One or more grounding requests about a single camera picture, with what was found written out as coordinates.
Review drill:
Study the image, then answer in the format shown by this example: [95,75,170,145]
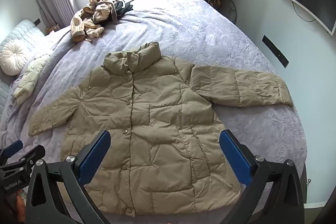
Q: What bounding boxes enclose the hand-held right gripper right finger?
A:
[219,129,305,224]

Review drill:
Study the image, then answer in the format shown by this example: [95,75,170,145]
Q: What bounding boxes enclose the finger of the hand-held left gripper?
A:
[0,140,24,161]
[0,145,46,173]

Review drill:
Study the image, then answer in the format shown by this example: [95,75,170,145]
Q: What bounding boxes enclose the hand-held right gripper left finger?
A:
[25,129,112,224]

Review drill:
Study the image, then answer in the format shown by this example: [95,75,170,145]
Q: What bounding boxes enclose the khaki puffer jacket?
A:
[28,41,293,215]

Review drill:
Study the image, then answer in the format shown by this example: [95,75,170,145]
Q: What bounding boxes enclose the black clothes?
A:
[114,0,135,22]

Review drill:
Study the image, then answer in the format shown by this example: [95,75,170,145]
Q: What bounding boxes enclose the cream fluffy garment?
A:
[12,54,51,105]

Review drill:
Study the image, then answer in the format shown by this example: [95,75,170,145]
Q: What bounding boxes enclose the round cream cushion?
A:
[0,40,28,76]

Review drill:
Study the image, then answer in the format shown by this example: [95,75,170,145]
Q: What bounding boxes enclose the pale blue quilted headboard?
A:
[0,18,45,119]

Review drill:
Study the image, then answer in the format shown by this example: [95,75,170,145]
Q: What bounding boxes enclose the wooden bedside table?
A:
[45,24,59,35]

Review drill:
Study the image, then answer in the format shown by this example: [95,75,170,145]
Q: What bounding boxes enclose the bed with lavender quilt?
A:
[0,0,307,224]

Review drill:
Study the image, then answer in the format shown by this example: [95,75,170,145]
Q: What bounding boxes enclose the taupe knitted scarf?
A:
[110,0,120,25]

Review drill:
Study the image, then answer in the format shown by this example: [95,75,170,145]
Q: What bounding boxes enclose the beige striped garment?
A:
[70,0,118,43]

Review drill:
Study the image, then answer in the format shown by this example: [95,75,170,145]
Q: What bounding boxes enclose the black rectangular wall plate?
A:
[262,35,290,68]

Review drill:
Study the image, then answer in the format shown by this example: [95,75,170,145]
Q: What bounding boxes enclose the black cable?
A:
[292,0,315,22]

